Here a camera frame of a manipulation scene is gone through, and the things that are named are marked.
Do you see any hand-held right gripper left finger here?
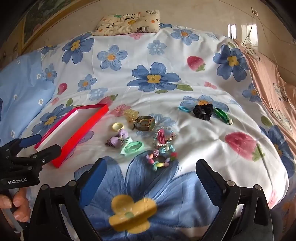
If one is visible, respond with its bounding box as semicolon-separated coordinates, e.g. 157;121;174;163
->
29;158;107;241

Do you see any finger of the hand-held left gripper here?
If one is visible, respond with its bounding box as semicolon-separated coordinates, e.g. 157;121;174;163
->
9;144;62;168
0;134;42;158

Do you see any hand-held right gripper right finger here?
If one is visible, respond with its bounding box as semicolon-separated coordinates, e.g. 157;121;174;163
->
195;159;274;241

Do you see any red shallow box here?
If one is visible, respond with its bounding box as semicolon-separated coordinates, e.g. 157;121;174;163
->
34;104;109;168

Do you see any green hair tie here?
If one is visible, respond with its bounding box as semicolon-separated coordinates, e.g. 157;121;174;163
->
120;141;144;155

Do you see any purple bow hair clip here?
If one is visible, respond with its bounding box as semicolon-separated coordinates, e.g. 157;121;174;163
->
106;129;133;148

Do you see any colourful chunky bead bracelet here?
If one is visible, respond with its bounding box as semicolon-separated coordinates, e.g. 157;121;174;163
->
146;145;178;171

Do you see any pastel crystal bead bracelet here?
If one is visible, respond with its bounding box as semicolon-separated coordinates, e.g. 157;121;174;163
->
153;126;176;147

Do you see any gold mesh band watch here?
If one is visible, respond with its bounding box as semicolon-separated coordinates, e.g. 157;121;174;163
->
132;115;156;131

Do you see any person's left hand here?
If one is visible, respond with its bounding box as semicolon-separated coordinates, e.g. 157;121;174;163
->
0;188;31;224

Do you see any light blue flower pillow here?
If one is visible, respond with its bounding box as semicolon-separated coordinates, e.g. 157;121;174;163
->
0;51;58;139

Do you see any black scrunchie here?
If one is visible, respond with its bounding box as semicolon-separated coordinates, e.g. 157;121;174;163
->
193;103;214;121

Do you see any green hair clip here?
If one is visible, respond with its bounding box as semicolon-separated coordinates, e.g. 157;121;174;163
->
213;108;234;126

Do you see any yellow claw hair clip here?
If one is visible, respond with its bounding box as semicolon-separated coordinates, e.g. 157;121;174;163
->
122;108;139;122

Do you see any floral strawberry print quilt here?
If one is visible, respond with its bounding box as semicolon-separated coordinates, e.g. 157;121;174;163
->
9;23;296;241

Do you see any pink printed sheet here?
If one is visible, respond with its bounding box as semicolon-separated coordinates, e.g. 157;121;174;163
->
233;39;296;139

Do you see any panda print pillow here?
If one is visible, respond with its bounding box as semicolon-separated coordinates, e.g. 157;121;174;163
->
92;10;161;36

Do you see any framed wall picture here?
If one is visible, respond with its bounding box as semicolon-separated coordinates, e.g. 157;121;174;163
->
22;0;93;45

